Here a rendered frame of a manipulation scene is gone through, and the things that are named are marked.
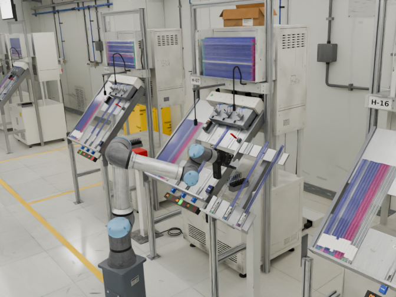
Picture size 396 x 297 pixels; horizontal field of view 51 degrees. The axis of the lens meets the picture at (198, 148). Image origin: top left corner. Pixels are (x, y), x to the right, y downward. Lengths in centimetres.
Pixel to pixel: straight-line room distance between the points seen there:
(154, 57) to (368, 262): 266
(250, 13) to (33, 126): 456
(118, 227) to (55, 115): 495
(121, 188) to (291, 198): 142
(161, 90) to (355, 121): 181
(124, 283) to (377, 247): 124
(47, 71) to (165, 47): 327
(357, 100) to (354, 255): 226
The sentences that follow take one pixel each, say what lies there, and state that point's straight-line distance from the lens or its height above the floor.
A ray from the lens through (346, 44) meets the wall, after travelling 405.
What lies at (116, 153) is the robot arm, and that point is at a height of 116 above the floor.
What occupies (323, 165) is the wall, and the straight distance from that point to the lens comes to 437.
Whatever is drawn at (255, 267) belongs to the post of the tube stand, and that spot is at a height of 35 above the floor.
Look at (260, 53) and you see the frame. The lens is 264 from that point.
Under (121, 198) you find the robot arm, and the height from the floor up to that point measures 87.
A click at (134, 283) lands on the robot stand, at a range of 234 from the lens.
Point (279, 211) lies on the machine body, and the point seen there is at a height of 42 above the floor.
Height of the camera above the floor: 175
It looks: 17 degrees down
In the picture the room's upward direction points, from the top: 2 degrees counter-clockwise
